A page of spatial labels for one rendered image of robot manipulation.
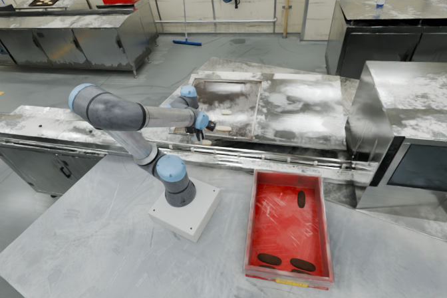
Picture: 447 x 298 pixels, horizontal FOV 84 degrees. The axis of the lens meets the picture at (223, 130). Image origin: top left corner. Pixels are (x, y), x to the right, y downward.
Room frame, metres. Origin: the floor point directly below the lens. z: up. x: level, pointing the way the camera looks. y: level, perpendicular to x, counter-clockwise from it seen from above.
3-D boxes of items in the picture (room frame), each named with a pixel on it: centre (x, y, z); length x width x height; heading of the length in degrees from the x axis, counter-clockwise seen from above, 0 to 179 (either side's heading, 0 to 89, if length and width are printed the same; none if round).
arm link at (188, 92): (1.02, 0.15, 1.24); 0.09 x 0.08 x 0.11; 138
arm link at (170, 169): (0.71, 0.25, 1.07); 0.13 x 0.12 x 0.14; 48
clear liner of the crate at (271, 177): (0.51, -0.23, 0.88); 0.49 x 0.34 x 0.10; 165
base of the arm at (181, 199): (0.71, 0.25, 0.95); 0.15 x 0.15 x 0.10
